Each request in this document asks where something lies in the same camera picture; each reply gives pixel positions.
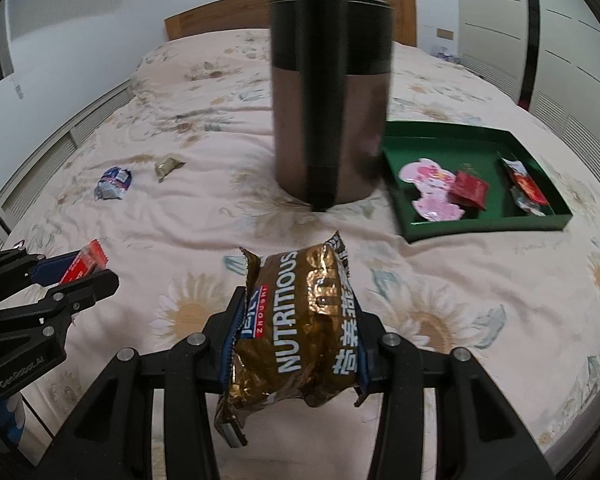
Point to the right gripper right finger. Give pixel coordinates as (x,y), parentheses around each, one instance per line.
(479,434)

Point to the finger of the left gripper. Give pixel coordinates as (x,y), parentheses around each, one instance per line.
(72,297)
(19,270)

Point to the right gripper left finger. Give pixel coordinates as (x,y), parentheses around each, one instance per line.
(108,435)

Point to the small red candy wrapper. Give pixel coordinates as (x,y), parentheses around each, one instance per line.
(91,258)

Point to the blue white snack packet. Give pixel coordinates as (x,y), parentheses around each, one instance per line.
(113,184)

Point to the olive green small packet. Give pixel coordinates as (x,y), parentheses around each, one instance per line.
(166,165)

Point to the gold brown snack bag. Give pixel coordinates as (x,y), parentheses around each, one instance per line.
(297,337)

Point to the red white konjac snack bag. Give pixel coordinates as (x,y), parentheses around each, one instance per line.
(526,194)

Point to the red rectangular snack packet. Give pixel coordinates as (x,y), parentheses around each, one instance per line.
(469,191)

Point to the pink cartoon snack packet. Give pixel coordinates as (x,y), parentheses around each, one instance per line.
(434,184)

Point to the floral pink bed quilt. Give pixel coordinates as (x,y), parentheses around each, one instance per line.
(183,179)

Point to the green tray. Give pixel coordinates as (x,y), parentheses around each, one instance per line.
(477,151)

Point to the wooden headboard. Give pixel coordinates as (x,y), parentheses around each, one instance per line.
(237,14)

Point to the brown black electric kettle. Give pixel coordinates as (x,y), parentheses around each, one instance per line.
(330,74)

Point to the white wardrobe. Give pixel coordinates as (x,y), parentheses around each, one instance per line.
(542,53)

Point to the wall switch plate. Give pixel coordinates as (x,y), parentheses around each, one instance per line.
(445,34)

